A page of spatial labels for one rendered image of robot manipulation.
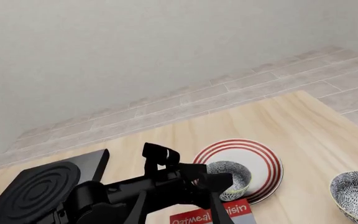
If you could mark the black white patterned bowl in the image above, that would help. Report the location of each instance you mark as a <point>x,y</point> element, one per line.
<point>357,193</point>
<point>239,173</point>

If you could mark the white plate with red rings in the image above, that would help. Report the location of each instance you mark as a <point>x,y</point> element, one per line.
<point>259,163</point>

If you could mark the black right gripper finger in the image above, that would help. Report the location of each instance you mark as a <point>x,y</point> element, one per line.
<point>220,213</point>
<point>216,182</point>

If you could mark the red oatmeal raisin box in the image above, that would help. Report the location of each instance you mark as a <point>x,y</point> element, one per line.
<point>182,220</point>

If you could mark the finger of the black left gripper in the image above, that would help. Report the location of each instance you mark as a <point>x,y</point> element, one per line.
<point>140,210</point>

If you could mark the flat black stove plate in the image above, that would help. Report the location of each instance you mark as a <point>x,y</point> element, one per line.
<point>39,184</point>

